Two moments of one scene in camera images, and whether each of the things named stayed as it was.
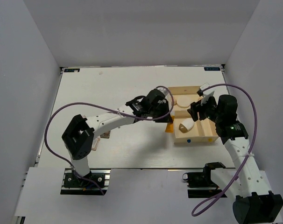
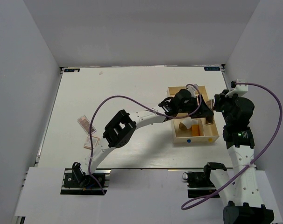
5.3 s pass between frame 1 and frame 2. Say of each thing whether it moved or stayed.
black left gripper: moved
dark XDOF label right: stayed
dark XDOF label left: stayed
